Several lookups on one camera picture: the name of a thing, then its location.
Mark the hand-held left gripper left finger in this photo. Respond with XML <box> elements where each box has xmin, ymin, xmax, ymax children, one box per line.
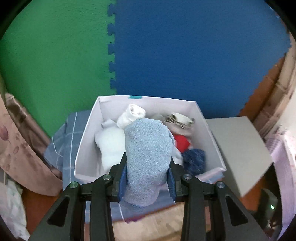
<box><xmin>29</xmin><ymin>153</ymin><xmax>127</xmax><ymax>241</ymax></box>

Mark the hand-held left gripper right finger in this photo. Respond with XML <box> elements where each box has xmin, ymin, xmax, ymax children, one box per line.
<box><xmin>167</xmin><ymin>160</ymin><xmax>269</xmax><ymax>241</ymax></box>

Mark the dark blue sock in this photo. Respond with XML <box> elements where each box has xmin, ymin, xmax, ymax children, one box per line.
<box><xmin>181</xmin><ymin>148</ymin><xmax>207</xmax><ymax>176</ymax></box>

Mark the light blue sock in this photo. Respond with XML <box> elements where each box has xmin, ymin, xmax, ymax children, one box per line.
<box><xmin>120</xmin><ymin>118</ymin><xmax>175</xmax><ymax>207</ymax></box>

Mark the grey white sock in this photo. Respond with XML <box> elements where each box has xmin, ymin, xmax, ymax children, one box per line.
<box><xmin>94</xmin><ymin>119</ymin><xmax>126</xmax><ymax>173</ymax></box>

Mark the white shoe box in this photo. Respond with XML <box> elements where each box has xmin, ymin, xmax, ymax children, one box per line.
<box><xmin>74</xmin><ymin>95</ymin><xmax>226</xmax><ymax>186</ymax></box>

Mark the wooden nightstand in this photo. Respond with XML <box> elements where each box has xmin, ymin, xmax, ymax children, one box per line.
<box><xmin>84</xmin><ymin>204</ymin><xmax>213</xmax><ymax>241</ymax></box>

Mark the red garment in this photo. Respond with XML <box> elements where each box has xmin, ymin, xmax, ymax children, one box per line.
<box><xmin>173</xmin><ymin>134</ymin><xmax>191</xmax><ymax>153</ymax></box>

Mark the pink checked cloth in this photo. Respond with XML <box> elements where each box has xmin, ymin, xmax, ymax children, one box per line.
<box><xmin>264</xmin><ymin>128</ymin><xmax>296</xmax><ymax>241</ymax></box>

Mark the blue checked cloth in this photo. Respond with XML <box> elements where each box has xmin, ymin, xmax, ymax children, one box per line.
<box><xmin>44</xmin><ymin>110</ymin><xmax>185</xmax><ymax>224</ymax></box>

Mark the grey flat panel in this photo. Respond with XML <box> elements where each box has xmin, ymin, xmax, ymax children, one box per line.
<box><xmin>205</xmin><ymin>116</ymin><xmax>274</xmax><ymax>198</ymax></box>

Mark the beige patterned sock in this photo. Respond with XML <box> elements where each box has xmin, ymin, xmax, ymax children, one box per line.
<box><xmin>151</xmin><ymin>112</ymin><xmax>196</xmax><ymax>137</ymax></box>

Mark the floral pink curtain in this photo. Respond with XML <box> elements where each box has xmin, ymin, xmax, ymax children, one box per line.
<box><xmin>0</xmin><ymin>76</ymin><xmax>63</xmax><ymax>197</ymax></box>

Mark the white crumpled cloth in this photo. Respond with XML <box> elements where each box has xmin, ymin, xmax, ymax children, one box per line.
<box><xmin>0</xmin><ymin>178</ymin><xmax>30</xmax><ymax>234</ymax></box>

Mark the brown wooden board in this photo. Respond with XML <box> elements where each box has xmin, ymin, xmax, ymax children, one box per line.
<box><xmin>238</xmin><ymin>56</ymin><xmax>287</xmax><ymax>123</ymax></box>

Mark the cardboard box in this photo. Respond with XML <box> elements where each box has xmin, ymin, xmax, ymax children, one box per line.
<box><xmin>253</xmin><ymin>39</ymin><xmax>296</xmax><ymax>139</ymax></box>

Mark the blue foam mat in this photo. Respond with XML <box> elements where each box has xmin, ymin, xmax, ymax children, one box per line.
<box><xmin>107</xmin><ymin>0</ymin><xmax>290</xmax><ymax>118</ymax></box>

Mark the green foam mat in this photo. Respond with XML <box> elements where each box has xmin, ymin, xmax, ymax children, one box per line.
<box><xmin>0</xmin><ymin>0</ymin><xmax>117</xmax><ymax>138</ymax></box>

